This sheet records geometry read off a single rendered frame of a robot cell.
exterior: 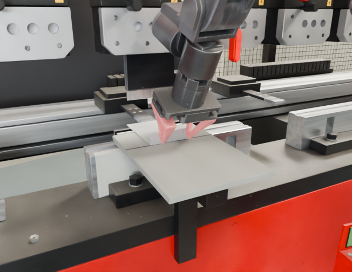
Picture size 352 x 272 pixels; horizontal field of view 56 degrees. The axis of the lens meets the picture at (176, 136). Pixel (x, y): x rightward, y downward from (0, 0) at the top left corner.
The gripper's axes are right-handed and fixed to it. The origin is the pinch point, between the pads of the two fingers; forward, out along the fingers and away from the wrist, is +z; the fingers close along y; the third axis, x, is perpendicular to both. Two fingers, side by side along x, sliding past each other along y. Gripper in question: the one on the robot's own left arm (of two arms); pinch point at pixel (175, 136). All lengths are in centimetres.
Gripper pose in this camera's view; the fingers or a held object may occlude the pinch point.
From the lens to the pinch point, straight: 61.0
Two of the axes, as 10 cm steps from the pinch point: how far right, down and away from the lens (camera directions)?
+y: -8.9, 1.5, -4.3
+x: 4.0, 7.0, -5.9
